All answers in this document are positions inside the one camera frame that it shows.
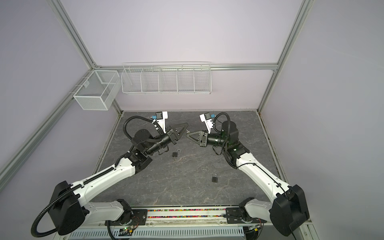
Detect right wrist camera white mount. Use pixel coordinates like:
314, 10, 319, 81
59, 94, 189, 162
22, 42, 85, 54
200, 113, 215, 134

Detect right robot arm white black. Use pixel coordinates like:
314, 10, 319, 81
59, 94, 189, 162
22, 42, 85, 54
187, 121, 310, 237

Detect white vented cable duct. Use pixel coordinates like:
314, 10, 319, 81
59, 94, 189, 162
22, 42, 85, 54
68, 227, 245, 240

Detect long white wire basket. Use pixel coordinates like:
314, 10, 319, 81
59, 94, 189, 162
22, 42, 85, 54
121, 62, 212, 95

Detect aluminium frame profiles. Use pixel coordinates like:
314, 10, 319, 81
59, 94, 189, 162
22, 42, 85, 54
1, 1, 314, 190

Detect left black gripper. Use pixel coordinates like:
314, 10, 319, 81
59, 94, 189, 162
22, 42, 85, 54
146, 122, 189, 156

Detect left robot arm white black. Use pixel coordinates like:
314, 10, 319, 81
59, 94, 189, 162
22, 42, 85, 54
48, 123, 189, 236

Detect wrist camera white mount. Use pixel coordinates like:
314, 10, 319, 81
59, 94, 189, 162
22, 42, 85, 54
151, 112, 168, 133
200, 113, 215, 134

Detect white mesh box basket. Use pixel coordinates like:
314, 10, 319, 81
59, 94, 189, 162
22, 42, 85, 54
74, 70, 122, 111

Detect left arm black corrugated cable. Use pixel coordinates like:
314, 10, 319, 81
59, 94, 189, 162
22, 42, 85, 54
30, 115, 164, 238

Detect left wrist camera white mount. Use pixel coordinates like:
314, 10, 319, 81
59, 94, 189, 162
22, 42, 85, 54
151, 112, 168, 133

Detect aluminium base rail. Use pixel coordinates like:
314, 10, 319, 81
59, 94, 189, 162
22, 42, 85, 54
74, 201, 310, 235

